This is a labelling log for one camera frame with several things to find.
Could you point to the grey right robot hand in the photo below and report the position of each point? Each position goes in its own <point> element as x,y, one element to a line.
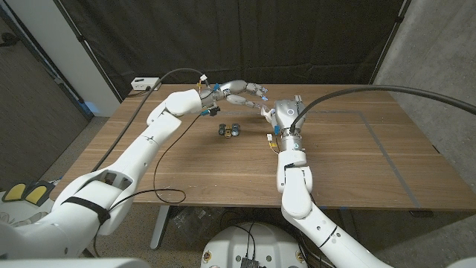
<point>288,113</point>

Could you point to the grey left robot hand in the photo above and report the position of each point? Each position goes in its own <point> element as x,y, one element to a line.
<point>234,87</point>

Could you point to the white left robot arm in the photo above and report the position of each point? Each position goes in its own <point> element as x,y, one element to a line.
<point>141,156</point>

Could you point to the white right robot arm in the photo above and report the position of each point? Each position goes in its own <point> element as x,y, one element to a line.
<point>295,186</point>

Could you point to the blue toy car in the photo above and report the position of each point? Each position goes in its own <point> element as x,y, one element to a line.
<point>235,129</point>

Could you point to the black toy car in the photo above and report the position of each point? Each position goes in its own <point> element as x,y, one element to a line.
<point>222,130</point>

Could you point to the gold toy car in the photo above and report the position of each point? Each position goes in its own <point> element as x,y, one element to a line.
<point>228,132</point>

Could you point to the black backdrop curtain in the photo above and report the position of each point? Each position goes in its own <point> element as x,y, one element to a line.
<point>238,37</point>

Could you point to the white power box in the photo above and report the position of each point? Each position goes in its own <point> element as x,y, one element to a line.
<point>141,83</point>

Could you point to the wooden table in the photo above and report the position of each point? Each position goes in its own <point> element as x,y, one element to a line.
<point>386,160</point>

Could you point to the white robot torso base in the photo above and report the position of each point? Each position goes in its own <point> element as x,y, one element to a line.
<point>256,242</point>

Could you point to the clear plastic bag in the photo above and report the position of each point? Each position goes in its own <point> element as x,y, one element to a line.
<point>193,223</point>

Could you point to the white table leg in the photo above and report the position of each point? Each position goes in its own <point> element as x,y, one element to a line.
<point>160,223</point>

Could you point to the dark grey door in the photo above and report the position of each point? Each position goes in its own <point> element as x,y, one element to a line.
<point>33,111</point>

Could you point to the yellow foot pedal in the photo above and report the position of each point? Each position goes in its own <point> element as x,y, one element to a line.
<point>15,192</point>
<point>37,193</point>

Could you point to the white robot chest cover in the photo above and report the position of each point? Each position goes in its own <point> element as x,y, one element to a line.
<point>74,263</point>

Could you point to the grey sneaker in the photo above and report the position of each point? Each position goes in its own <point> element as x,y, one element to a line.
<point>22,219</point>

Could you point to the black backdrop frame pole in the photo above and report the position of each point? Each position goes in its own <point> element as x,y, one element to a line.
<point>89,50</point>
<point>390,37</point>

